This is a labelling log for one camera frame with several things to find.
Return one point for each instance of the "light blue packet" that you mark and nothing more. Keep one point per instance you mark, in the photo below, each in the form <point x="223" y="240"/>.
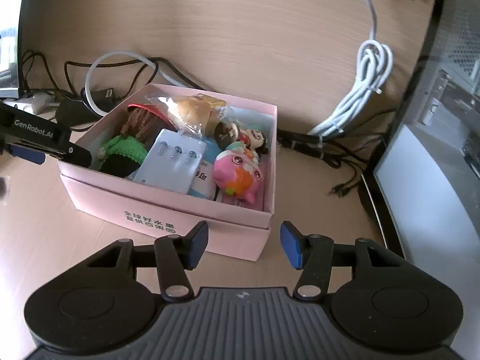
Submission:
<point x="202" y="180"/>

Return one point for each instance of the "yarn-hair doll green dress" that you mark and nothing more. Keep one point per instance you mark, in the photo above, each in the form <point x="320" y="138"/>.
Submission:
<point x="123" y="150"/>

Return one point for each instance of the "pink cardboard box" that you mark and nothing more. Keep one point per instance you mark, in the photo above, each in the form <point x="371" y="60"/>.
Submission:
<point x="168" y="225"/>

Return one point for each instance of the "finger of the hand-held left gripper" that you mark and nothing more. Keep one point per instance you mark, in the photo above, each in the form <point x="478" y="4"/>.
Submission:
<point x="78" y="155"/>
<point x="24" y="153"/>

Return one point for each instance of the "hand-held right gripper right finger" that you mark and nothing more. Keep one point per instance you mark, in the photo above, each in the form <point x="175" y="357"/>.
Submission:
<point x="290" y="245"/>

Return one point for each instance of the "black computer monitor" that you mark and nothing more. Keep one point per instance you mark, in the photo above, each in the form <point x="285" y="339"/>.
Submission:
<point x="7" y="78"/>

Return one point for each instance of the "white battery charger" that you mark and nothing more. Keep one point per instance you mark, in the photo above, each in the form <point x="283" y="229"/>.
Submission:
<point x="168" y="165"/>

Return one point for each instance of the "computer tower case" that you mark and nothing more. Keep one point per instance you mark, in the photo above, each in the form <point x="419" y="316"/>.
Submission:
<point x="431" y="176"/>

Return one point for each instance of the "bread squishy toy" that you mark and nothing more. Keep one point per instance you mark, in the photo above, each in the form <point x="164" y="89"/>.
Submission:
<point x="191" y="112"/>

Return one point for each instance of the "black power adapter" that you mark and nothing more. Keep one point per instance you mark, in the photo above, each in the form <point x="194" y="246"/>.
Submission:
<point x="101" y="95"/>

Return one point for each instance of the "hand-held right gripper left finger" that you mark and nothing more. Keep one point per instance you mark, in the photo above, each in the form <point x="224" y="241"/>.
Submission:
<point x="197" y="245"/>

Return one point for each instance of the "white power strip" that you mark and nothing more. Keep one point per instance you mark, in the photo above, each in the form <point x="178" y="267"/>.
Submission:
<point x="33" y="101"/>

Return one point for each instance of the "small cartoon figurine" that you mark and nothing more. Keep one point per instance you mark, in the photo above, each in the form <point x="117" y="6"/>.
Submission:
<point x="255" y="138"/>

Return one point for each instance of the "pink pig toy teal hat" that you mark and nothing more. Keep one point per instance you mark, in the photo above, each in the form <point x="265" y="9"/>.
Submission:
<point x="236" y="172"/>

